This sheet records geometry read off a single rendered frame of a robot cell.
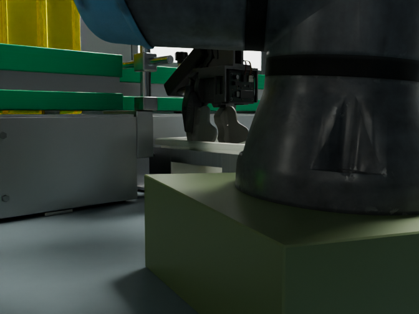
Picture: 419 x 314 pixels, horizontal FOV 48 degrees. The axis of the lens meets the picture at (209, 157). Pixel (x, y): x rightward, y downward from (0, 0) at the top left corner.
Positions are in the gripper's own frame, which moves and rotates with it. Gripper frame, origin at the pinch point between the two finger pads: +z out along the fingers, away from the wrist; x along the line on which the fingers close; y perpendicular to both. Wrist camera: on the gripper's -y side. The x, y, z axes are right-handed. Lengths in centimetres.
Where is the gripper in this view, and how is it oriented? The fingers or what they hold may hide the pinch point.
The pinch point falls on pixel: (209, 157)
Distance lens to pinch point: 76.3
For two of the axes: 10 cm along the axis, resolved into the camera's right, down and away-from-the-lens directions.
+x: 7.4, -0.6, 6.7
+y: 6.7, 0.7, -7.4
